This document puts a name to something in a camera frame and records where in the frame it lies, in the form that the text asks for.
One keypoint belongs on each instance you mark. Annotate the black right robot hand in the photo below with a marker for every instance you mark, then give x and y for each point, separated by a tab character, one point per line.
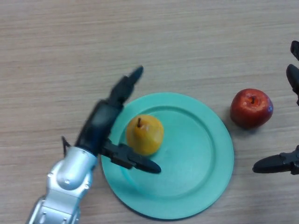
271	164

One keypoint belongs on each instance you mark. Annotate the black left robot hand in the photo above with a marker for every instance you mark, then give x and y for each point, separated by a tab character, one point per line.
98	126

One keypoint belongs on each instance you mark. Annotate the yellow pear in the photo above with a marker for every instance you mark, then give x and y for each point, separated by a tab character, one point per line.
144	137

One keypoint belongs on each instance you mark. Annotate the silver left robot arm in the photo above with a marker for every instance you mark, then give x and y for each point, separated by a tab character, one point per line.
70	177

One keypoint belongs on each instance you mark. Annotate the green round plate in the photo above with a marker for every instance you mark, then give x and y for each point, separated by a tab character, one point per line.
187	151

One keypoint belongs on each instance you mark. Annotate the red apple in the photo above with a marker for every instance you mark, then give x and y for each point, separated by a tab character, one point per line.
251	110

